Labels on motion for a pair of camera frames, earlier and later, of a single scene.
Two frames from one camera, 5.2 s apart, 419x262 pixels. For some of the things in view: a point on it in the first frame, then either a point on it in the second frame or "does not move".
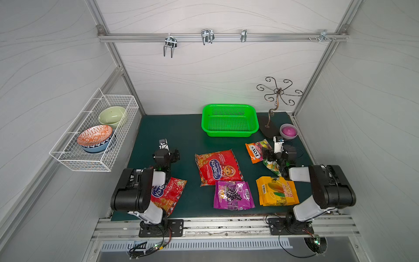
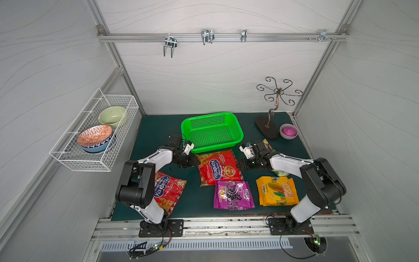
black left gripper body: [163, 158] -> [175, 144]
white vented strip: [198, 244] does not move
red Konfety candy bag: [165, 196] does not move
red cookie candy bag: [217, 166] does not move
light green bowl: [112, 115] does not move
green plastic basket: [229, 120] -> [212, 132]
